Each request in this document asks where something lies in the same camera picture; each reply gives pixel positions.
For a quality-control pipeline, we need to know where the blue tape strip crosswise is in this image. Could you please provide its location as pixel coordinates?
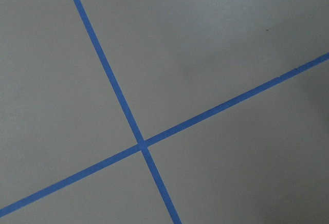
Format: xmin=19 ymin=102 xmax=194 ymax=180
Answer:
xmin=1 ymin=53 xmax=328 ymax=217

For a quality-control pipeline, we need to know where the blue tape strip lengthwise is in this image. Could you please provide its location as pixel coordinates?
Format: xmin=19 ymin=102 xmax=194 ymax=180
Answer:
xmin=73 ymin=0 xmax=181 ymax=223

